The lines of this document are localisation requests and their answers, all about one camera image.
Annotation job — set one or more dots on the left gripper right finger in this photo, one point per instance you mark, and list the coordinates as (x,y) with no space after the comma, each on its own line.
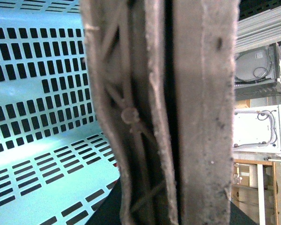
(204,38)

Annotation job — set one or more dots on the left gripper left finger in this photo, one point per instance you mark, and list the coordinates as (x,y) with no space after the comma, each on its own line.
(125,47)

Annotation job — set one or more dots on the light blue plastic basket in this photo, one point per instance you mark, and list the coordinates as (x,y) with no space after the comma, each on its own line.
(56,166)

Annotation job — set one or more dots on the upper white appliance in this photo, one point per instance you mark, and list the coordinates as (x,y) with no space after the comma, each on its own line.
(258,73)

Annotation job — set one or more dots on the white appliance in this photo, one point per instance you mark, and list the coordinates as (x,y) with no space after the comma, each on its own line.
(257,130)
(258,73)

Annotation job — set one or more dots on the lower white appliance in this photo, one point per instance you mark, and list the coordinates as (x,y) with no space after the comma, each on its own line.
(257,130)

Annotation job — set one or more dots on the wooden shelf frame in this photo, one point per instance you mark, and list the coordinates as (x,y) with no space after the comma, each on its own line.
(256,191)

